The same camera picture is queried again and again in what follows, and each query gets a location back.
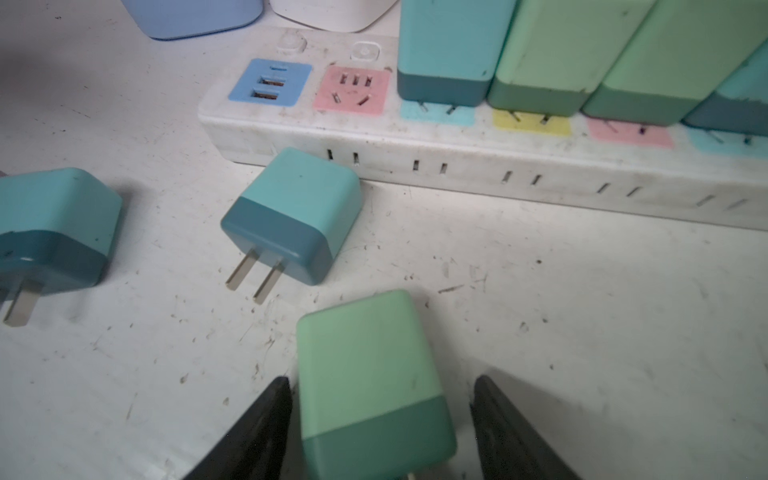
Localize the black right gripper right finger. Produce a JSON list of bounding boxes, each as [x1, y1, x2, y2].
[[470, 375, 579, 480]]

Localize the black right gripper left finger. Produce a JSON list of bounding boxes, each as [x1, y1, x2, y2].
[[186, 376, 293, 479]]

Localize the green charger plug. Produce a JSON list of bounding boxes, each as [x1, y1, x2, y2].
[[487, 0, 654, 117], [296, 290, 457, 479], [582, 1, 767, 126]]

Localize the teal charger plug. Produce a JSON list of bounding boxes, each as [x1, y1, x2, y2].
[[397, 0, 516, 107], [220, 148, 363, 305], [683, 42, 768, 136]]

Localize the white multicolour power strip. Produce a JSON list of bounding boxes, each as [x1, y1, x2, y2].
[[198, 27, 767, 230]]

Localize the teal charger plug bottom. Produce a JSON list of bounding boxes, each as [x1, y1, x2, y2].
[[397, 0, 516, 107]]

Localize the white square power socket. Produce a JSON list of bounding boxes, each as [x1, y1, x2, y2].
[[269, 0, 396, 33]]

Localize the teal charger beside pink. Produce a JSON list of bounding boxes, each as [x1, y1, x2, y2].
[[1, 168, 123, 327]]

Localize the blue square power socket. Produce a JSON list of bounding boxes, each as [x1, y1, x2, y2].
[[121, 0, 264, 40]]

